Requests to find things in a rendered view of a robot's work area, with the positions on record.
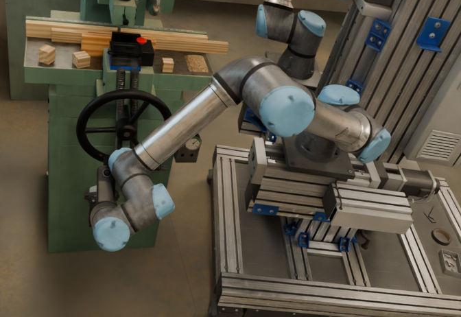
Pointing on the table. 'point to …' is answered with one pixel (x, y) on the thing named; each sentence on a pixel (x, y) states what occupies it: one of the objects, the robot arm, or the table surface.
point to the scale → (116, 25)
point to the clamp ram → (125, 37)
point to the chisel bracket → (116, 6)
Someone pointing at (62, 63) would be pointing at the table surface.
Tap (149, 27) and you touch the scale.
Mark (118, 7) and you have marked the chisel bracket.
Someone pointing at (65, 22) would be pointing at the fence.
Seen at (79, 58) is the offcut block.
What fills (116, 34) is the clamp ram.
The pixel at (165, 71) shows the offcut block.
